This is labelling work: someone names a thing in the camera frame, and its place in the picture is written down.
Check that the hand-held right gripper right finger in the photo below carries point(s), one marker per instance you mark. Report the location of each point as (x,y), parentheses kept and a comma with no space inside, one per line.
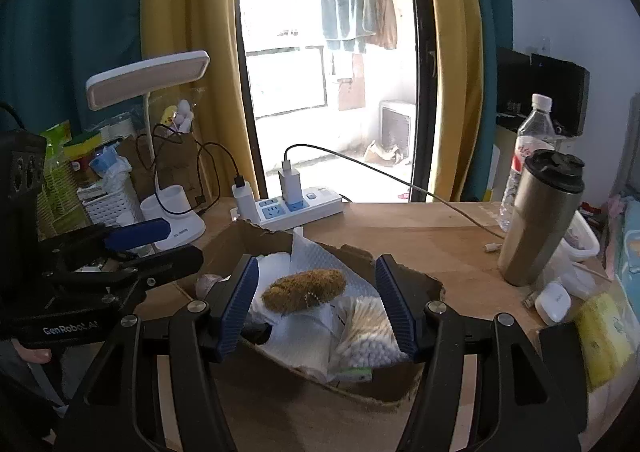
(395,312)

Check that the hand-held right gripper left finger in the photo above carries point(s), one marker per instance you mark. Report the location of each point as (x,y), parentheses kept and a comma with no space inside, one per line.
(240,312)

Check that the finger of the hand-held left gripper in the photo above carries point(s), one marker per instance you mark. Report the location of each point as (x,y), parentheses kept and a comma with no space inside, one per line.
(170,259)
(140,233)

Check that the pack of cotton swabs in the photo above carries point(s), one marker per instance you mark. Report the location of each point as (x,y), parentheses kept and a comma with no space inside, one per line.
(365,332)

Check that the brown loofah sponge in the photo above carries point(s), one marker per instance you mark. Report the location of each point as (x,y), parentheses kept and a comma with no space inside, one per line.
(300,289)

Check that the brown cardboard box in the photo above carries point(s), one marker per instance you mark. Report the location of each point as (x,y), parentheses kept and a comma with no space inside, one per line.
(280,372)

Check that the white paper towel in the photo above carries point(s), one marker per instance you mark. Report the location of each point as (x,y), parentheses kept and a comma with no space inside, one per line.
(320,257)

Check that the person's left hand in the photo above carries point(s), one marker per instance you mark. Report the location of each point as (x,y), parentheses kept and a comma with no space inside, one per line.
(37,355)

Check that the white perforated basket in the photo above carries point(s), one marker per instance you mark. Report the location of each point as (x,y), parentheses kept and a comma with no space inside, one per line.
(112,204)

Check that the blue white packet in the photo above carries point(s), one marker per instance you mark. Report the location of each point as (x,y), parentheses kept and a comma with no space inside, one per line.
(107,162)

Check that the brown carton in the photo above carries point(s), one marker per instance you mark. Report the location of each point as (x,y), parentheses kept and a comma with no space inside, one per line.
(175,162)

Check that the green snack packet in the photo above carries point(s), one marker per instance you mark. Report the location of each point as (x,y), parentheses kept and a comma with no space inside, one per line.
(60,182)

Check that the person's dark clothing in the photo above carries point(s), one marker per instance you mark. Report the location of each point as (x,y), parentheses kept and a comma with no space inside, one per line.
(25,402)

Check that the yellow duck toy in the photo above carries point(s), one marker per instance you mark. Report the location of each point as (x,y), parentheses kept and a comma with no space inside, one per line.
(175,117)

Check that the white power strip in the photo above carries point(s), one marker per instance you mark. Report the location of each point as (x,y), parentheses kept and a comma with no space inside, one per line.
(320,202)

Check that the white earbud case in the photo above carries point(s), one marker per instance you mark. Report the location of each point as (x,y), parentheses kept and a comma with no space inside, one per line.
(552,304)

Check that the white desk lamp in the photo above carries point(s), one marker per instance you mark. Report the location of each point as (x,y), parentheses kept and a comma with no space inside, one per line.
(150,75)

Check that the crumpled cardboard scrap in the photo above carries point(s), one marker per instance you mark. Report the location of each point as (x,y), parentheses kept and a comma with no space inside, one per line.
(382,153)

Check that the steel tumbler with black lid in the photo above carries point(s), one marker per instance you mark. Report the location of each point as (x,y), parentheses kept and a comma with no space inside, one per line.
(535,227)

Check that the black smartphone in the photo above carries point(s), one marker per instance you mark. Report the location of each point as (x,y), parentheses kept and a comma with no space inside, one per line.
(560,357)

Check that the white air cooler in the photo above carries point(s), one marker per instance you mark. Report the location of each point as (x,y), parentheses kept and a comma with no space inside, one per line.
(397,132)

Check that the white plastic container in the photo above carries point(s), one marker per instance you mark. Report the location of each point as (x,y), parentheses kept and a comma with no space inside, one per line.
(582,237)

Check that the yellow tissue pack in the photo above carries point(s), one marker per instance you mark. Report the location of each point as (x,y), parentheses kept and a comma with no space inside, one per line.
(602,342)

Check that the teal curtain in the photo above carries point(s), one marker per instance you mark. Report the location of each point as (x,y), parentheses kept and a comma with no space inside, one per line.
(65,22)
(492,7)

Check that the clear plastic water bottle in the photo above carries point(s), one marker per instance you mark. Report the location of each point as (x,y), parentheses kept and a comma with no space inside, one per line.
(535,127)

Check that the yellow curtain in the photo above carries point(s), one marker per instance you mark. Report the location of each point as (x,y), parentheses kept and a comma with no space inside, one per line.
(200,7)
(450,57)

